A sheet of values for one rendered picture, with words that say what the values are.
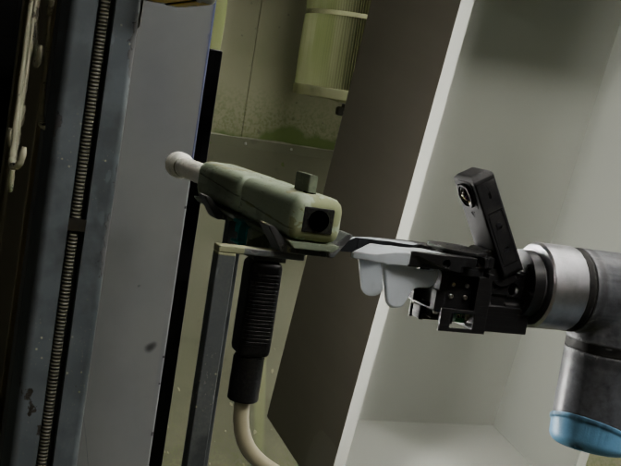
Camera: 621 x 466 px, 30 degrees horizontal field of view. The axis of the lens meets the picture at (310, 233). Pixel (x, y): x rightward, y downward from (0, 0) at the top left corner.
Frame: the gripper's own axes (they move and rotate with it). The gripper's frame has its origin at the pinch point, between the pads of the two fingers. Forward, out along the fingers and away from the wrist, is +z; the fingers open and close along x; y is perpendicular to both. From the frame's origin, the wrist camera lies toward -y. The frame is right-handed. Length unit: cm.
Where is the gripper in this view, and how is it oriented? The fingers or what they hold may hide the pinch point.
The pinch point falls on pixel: (357, 244)
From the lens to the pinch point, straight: 113.9
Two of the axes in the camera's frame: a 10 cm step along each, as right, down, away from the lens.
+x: -3.5, -1.5, 9.2
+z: -9.2, -1.1, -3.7
